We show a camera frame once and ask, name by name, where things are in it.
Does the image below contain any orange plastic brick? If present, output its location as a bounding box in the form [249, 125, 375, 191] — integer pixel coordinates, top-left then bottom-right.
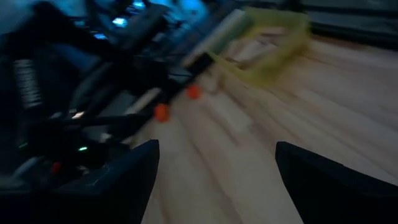
[185, 84, 203, 100]
[154, 104, 171, 123]

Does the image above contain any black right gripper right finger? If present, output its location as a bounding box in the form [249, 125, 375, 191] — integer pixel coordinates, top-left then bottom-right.
[275, 141, 398, 224]

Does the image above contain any yellow translucent plastic bin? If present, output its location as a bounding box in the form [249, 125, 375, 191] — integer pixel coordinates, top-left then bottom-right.
[214, 6, 312, 88]

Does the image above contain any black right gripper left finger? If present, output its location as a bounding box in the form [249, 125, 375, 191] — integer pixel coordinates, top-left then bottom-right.
[55, 139, 160, 224]

